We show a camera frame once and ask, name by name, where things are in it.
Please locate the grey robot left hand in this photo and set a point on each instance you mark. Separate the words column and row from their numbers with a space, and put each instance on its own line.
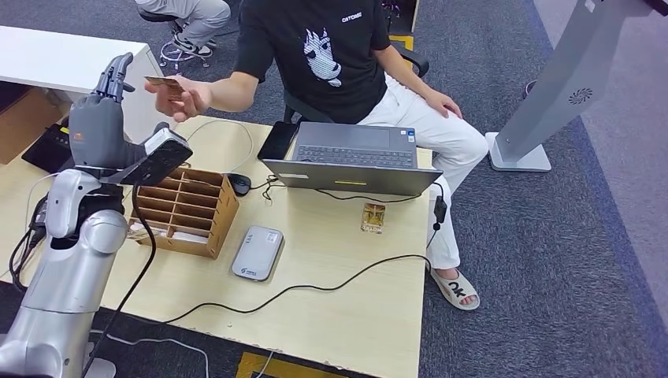
column 96, row 130

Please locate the person's left hand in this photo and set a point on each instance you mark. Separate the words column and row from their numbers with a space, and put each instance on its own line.
column 443, row 104

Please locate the person's right hand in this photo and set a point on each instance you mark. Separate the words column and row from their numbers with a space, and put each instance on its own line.
column 190, row 99

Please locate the person's right forearm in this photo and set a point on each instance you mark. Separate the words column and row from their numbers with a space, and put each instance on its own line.
column 232, row 93

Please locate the person's left forearm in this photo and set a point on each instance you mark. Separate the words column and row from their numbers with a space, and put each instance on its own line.
column 409, row 75

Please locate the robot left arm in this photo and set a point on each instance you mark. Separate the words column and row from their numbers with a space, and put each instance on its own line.
column 68, row 282

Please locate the person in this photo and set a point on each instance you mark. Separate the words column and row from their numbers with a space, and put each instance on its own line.
column 329, row 78
column 198, row 15

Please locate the wooden card organiser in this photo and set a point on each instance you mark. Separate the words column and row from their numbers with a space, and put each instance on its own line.
column 224, row 224

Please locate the black router with antennas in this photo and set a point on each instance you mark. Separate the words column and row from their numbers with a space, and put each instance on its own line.
column 47, row 151

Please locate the yellow floor tape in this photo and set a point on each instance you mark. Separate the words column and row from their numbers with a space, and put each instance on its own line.
column 402, row 43
column 261, row 362

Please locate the white desk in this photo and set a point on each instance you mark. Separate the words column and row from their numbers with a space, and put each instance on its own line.
column 52, row 57

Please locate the dark round floor object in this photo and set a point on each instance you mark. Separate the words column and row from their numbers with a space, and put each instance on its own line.
column 528, row 90

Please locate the black stool chrome base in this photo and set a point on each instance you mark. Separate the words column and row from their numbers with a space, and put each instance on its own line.
column 151, row 15

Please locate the black smartphone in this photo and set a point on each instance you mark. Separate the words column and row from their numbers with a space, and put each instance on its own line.
column 276, row 140

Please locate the black computer mouse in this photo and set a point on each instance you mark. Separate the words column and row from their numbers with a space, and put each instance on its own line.
column 240, row 185

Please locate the grey laptop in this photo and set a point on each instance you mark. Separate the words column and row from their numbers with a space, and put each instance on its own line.
column 355, row 151

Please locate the black power adapter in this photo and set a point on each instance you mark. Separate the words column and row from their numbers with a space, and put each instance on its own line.
column 39, row 214

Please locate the grey kiosk stand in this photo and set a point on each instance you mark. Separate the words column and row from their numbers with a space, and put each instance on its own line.
column 563, row 78

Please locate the beige slipper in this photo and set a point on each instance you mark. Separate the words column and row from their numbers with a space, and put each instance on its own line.
column 456, row 292

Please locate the pale grey floor plate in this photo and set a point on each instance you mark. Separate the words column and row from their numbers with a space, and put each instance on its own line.
column 102, row 368

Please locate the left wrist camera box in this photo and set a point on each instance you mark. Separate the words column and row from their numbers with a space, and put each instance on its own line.
column 162, row 156

